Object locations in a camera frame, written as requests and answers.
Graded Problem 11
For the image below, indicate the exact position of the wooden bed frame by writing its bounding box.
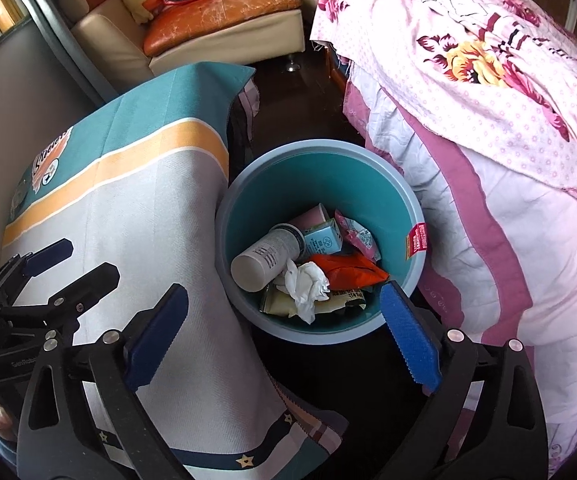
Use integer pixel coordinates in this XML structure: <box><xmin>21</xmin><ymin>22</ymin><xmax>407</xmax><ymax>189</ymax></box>
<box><xmin>326</xmin><ymin>47</ymin><xmax>352</xmax><ymax>93</ymax></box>

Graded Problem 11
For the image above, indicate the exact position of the teal trash bin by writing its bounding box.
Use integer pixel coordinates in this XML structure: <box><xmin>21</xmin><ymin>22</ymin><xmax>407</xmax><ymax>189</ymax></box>
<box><xmin>215</xmin><ymin>140</ymin><xmax>428</xmax><ymax>347</ymax></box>

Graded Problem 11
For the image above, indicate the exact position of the cream leather sofa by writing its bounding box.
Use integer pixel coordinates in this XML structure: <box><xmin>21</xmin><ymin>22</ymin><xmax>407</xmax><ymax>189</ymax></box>
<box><xmin>58</xmin><ymin>0</ymin><xmax>304</xmax><ymax>103</ymax></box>

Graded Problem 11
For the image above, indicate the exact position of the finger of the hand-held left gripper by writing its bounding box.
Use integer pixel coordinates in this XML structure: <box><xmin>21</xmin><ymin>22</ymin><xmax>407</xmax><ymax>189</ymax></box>
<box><xmin>0</xmin><ymin>262</ymin><xmax>120</xmax><ymax>337</ymax></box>
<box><xmin>0</xmin><ymin>239</ymin><xmax>74</xmax><ymax>294</ymax></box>

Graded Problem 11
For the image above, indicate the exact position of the orange seat cushion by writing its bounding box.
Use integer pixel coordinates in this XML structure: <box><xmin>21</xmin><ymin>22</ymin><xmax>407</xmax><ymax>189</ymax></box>
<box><xmin>143</xmin><ymin>0</ymin><xmax>303</xmax><ymax>57</ymax></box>

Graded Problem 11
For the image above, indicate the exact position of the pink white bedsheet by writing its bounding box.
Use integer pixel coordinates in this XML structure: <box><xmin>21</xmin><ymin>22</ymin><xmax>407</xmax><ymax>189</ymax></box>
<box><xmin>343</xmin><ymin>75</ymin><xmax>577</xmax><ymax>461</ymax></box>

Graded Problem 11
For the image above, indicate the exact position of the white tissue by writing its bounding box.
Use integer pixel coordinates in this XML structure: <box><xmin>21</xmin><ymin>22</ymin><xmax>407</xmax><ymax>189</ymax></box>
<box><xmin>277</xmin><ymin>259</ymin><xmax>331</xmax><ymax>325</ymax></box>

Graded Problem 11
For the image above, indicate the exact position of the pink snack wrapper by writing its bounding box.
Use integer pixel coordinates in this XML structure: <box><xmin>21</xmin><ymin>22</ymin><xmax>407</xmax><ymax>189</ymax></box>
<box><xmin>333</xmin><ymin>208</ymin><xmax>382</xmax><ymax>263</ymax></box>

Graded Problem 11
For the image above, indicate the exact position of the pink floral quilt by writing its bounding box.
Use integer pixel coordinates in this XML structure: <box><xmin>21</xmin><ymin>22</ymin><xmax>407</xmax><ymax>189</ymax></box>
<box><xmin>310</xmin><ymin>0</ymin><xmax>577</xmax><ymax>206</ymax></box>

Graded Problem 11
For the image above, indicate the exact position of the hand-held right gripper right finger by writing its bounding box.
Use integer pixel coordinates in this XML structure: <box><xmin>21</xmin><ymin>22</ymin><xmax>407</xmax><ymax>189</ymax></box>
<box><xmin>373</xmin><ymin>280</ymin><xmax>549</xmax><ymax>480</ymax></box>

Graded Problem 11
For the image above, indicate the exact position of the white plastic bottle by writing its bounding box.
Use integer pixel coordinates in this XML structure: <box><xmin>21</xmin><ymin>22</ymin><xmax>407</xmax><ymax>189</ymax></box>
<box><xmin>231</xmin><ymin>223</ymin><xmax>305</xmax><ymax>292</ymax></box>

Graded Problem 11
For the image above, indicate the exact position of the red orange snack packet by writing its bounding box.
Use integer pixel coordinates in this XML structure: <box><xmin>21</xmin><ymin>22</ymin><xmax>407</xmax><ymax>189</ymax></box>
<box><xmin>309</xmin><ymin>253</ymin><xmax>390</xmax><ymax>292</ymax></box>

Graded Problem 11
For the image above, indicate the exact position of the striped teal grey tablecloth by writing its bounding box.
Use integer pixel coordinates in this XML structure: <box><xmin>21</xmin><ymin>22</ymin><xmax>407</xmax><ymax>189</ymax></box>
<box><xmin>1</xmin><ymin>62</ymin><xmax>350</xmax><ymax>480</ymax></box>

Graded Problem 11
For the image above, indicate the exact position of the pink paper cup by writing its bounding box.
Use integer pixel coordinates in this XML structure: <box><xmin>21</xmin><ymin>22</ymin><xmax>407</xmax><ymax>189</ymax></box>
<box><xmin>288</xmin><ymin>203</ymin><xmax>330</xmax><ymax>236</ymax></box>

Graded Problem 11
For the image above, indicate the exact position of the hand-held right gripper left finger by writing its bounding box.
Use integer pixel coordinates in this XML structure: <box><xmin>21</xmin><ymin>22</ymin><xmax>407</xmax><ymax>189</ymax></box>
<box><xmin>17</xmin><ymin>283</ymin><xmax>192</xmax><ymax>480</ymax></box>

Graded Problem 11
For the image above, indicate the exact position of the light blue milk carton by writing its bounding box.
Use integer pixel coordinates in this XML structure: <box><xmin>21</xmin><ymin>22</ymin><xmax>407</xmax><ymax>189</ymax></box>
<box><xmin>303</xmin><ymin>217</ymin><xmax>344</xmax><ymax>257</ymax></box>

